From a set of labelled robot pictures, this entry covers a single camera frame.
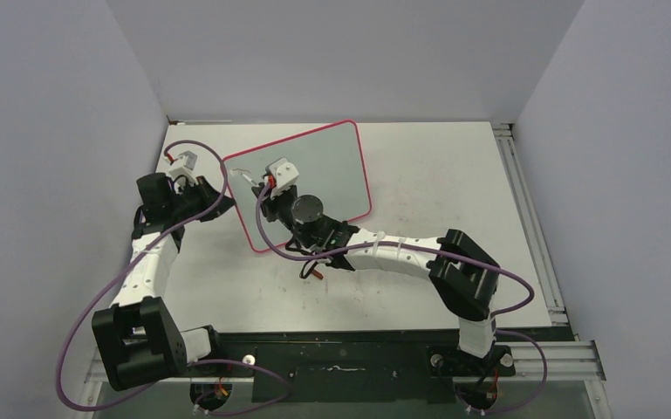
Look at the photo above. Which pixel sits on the white whiteboard marker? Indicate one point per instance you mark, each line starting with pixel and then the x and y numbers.
pixel 250 180

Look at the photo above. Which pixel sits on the pink framed whiteboard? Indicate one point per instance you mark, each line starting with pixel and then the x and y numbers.
pixel 329 159

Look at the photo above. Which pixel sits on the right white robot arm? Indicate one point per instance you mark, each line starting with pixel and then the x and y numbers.
pixel 463 274

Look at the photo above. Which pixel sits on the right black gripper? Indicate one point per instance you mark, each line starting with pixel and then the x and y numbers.
pixel 269 204

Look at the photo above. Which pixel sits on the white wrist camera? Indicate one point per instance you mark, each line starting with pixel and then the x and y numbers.
pixel 183 165
pixel 280 176

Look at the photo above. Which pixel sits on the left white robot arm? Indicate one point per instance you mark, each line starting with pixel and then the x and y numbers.
pixel 137 338

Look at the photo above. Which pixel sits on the front aluminium rail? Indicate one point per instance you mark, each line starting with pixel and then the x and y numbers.
pixel 555 360

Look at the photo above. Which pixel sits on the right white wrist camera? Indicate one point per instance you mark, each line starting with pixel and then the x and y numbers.
pixel 280 176

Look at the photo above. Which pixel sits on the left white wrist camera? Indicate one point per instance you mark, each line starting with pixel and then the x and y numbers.
pixel 183 165

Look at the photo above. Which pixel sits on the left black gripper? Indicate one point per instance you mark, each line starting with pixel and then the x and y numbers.
pixel 209 197

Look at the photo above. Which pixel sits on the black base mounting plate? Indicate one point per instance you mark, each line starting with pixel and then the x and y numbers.
pixel 315 387

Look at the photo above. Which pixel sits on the right aluminium rail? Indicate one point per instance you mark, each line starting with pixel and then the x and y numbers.
pixel 532 229

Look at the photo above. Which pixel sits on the aluminium rail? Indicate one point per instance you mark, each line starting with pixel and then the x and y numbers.
pixel 532 229
pixel 555 360

